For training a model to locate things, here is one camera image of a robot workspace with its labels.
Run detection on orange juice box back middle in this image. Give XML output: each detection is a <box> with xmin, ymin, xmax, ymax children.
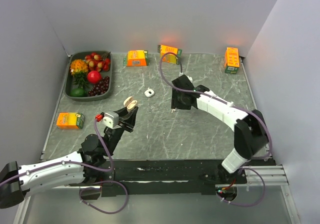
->
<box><xmin>157</xmin><ymin>45</ymin><xmax>182</xmax><ymax>64</ymax></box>

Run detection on orange juice box back left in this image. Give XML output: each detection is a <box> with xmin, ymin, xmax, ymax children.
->
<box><xmin>123</xmin><ymin>50</ymin><xmax>149</xmax><ymax>67</ymax></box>

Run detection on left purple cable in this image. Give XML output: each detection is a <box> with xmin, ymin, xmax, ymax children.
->
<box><xmin>0</xmin><ymin>117</ymin><xmax>129</xmax><ymax>214</ymax></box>

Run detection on orange juice box front left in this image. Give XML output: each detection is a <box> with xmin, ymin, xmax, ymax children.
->
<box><xmin>56</xmin><ymin>112</ymin><xmax>85</xmax><ymax>129</ymax></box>

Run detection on orange toy pineapple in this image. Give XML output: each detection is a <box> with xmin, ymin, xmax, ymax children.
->
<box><xmin>69</xmin><ymin>59</ymin><xmax>89</xmax><ymax>89</ymax></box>

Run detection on dark purple grape bunch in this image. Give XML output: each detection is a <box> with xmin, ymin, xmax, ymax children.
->
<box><xmin>88</xmin><ymin>76</ymin><xmax>110</xmax><ymax>96</ymax></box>

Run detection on orange juice box back right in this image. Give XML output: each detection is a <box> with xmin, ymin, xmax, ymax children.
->
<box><xmin>223</xmin><ymin>47</ymin><xmax>240</xmax><ymax>74</ymax></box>

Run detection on white earbud charging case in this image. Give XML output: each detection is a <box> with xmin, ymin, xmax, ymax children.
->
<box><xmin>144</xmin><ymin>88</ymin><xmax>155</xmax><ymax>98</ymax></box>

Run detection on orange juice box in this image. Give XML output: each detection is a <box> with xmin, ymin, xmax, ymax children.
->
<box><xmin>223</xmin><ymin>47</ymin><xmax>240</xmax><ymax>74</ymax></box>
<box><xmin>157</xmin><ymin>45</ymin><xmax>182</xmax><ymax>64</ymax></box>
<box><xmin>123</xmin><ymin>50</ymin><xmax>149</xmax><ymax>67</ymax></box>
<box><xmin>56</xmin><ymin>112</ymin><xmax>85</xmax><ymax>129</ymax></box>

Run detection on red toy apple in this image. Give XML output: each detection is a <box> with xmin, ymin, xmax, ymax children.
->
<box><xmin>87</xmin><ymin>71</ymin><xmax>102</xmax><ymax>84</ymax></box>

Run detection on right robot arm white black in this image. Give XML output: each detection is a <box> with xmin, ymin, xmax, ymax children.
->
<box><xmin>171</xmin><ymin>75</ymin><xmax>270</xmax><ymax>183</ymax></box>

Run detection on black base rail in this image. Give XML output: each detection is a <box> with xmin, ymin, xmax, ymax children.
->
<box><xmin>37</xmin><ymin>158</ymin><xmax>276</xmax><ymax>198</ymax></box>

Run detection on green toy avocado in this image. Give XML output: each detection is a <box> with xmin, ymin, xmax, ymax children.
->
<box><xmin>70</xmin><ymin>88</ymin><xmax>87</xmax><ymax>97</ymax></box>

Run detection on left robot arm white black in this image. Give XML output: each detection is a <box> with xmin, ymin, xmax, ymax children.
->
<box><xmin>0</xmin><ymin>106</ymin><xmax>139</xmax><ymax>209</ymax></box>

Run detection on pink earbud charging case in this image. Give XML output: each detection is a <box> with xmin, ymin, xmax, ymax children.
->
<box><xmin>123</xmin><ymin>96</ymin><xmax>138</xmax><ymax>112</ymax></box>

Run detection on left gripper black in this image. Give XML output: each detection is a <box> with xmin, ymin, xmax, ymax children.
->
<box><xmin>103</xmin><ymin>104</ymin><xmax>138</xmax><ymax>156</ymax></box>

